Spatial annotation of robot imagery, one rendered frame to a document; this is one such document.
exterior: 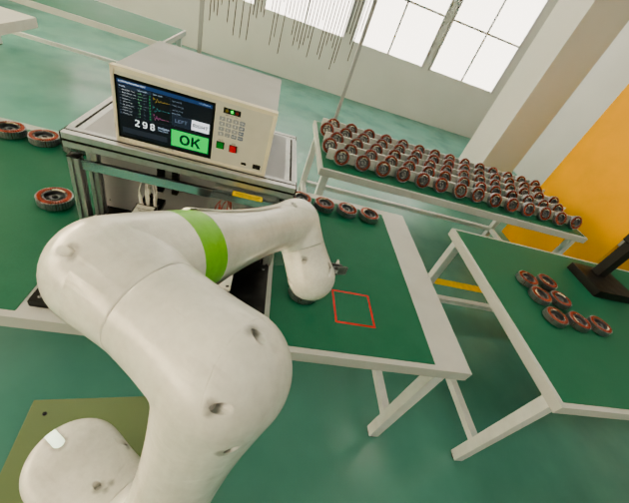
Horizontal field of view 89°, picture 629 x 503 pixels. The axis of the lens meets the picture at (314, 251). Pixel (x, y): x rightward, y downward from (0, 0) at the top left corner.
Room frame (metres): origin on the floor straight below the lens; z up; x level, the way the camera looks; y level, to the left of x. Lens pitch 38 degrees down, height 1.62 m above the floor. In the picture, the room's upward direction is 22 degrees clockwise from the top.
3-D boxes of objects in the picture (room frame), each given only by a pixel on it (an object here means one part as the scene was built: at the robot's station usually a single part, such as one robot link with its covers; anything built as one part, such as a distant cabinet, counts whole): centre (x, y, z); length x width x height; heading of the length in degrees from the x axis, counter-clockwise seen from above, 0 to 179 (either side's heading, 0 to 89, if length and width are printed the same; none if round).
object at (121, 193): (0.96, 0.50, 0.92); 0.66 x 0.01 x 0.30; 107
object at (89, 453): (0.11, 0.21, 0.91); 0.16 x 0.13 x 0.19; 72
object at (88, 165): (0.81, 0.45, 1.03); 0.62 x 0.01 x 0.03; 107
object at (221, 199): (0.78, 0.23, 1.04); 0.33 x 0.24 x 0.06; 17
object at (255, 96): (1.03, 0.51, 1.22); 0.44 x 0.39 x 0.20; 107
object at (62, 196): (0.80, 0.95, 0.77); 0.11 x 0.11 x 0.04
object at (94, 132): (1.02, 0.52, 1.09); 0.68 x 0.44 x 0.05; 107
